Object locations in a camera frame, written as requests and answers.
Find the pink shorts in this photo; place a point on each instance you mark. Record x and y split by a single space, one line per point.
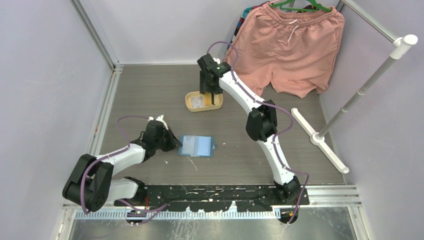
301 54

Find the blue card holder wallet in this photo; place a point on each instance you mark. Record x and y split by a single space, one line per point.
196 146

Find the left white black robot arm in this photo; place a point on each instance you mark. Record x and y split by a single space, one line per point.
91 184

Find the beige oval tray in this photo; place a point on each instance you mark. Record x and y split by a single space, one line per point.
218 101

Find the gold striped credit card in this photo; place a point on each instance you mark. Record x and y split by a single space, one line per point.
209 100

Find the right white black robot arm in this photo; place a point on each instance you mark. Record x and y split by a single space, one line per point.
261 123

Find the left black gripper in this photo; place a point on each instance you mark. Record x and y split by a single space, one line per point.
174 142

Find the colourful patterned garment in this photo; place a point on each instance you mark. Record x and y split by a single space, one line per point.
248 43

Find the aluminium frame rail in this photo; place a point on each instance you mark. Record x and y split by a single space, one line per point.
96 126

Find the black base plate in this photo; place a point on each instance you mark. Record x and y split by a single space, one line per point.
211 198

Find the white credit card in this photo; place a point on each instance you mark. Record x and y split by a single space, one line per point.
197 101

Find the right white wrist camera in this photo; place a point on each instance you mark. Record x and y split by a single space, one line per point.
217 60

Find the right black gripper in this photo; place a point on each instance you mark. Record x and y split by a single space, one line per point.
203 88

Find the green clothes hanger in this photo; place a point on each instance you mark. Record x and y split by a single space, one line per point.
292 6

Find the grey white clothes rack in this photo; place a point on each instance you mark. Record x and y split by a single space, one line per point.
317 138

